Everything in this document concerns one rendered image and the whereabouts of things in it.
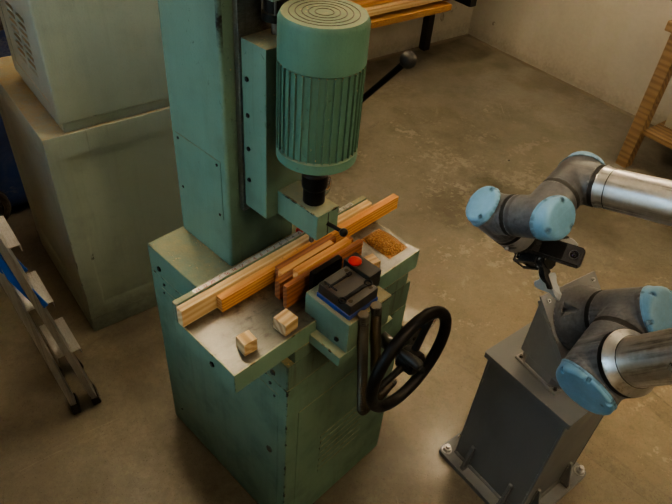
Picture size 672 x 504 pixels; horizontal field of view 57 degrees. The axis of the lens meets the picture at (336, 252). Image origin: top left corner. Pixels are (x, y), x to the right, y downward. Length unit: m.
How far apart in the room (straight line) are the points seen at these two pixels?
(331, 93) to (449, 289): 1.77
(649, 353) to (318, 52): 0.87
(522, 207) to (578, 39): 3.61
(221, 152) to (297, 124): 0.27
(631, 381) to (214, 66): 1.09
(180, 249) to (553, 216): 0.97
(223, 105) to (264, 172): 0.17
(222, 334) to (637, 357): 0.86
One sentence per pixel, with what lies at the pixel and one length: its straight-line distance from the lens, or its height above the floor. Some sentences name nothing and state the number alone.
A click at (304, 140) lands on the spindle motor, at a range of 1.26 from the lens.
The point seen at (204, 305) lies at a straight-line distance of 1.39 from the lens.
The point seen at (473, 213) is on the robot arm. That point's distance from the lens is 1.38.
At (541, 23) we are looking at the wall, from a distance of 5.03.
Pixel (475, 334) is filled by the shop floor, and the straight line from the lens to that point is 2.69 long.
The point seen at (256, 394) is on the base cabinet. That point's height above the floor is 0.59.
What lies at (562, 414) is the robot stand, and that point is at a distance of 1.83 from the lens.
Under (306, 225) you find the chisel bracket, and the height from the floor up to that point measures 1.03.
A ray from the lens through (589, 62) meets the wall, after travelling 4.84.
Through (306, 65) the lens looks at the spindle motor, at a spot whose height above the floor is 1.44.
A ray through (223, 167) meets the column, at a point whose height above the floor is 1.11.
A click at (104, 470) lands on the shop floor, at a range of 2.29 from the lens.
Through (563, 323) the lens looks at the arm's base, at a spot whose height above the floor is 0.77.
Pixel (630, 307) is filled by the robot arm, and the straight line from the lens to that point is 1.61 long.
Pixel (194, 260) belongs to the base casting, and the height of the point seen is 0.80.
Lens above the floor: 1.93
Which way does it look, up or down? 41 degrees down
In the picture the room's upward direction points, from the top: 5 degrees clockwise
